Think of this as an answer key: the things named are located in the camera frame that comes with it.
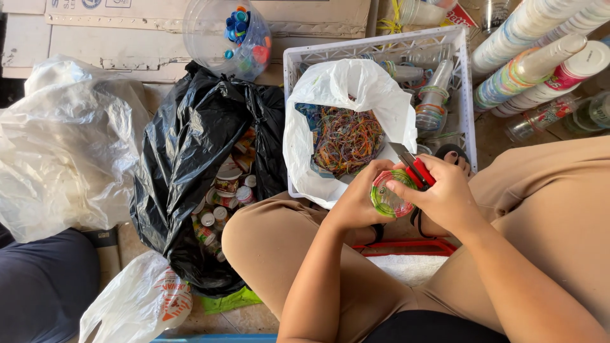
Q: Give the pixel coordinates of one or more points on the stack of clear banded cups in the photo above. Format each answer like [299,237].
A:
[432,97]

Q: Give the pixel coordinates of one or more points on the clear bottle with red label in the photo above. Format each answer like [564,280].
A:
[543,116]

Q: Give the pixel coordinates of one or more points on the clear cup with rubber bands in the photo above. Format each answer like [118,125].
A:
[388,197]

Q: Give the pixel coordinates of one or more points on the red stool frame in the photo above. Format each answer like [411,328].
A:
[429,247]

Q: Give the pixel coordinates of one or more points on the black garbage bag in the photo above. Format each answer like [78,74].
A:
[190,143]

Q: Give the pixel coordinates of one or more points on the person's left hand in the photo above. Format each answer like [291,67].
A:
[353,197]

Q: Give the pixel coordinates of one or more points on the heap of coloured rubber bands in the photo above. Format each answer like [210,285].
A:
[348,138]

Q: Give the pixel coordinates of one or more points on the clear bag of bottle caps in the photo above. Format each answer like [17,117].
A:
[205,33]

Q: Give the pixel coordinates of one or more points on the white plastic crate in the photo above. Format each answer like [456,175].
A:
[464,95]

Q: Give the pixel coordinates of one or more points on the cup stack with coloured bands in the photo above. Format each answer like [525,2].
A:
[519,76]

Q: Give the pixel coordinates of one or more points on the white plastic bag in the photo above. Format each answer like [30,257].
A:
[333,81]

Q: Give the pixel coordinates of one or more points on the person's right hand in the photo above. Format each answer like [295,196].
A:
[443,200]

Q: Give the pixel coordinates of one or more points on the flattened cardboard box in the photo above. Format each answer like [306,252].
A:
[143,14]

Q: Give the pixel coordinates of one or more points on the bundle of clear cups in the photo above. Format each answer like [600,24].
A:
[422,12]

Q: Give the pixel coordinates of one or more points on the large clear plastic bag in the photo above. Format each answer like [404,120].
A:
[66,152]

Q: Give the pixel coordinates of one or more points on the black sandal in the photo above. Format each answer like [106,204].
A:
[452,149]
[379,232]

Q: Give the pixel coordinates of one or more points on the thin stack of white cups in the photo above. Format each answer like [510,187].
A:
[579,21]

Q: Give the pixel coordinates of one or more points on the green cloth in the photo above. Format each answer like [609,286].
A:
[231,301]

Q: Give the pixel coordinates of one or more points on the heap of coloured bottle caps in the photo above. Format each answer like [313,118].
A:
[243,35]

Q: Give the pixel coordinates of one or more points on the person's black shirt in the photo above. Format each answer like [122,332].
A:
[429,328]

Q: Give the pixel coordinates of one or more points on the clear bottle with green label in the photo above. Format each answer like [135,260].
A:
[591,112]

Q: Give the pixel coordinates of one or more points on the cup stack with red label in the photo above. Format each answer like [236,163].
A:
[567,76]

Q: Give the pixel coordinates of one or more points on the long stack of white cups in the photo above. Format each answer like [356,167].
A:
[524,28]

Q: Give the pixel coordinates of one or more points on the red printed packet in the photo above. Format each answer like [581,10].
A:
[460,16]

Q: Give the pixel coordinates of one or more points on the white bag with orange print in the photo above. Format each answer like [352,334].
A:
[138,305]

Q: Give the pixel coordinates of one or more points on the large cardboard box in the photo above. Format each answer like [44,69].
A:
[95,52]

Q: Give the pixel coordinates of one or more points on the clear banded plastic cup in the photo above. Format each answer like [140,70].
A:
[405,73]
[426,53]

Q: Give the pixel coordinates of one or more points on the heap of small labelled bottles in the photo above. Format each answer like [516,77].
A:
[228,190]

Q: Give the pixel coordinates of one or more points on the clear drinking cup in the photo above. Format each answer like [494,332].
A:
[495,14]

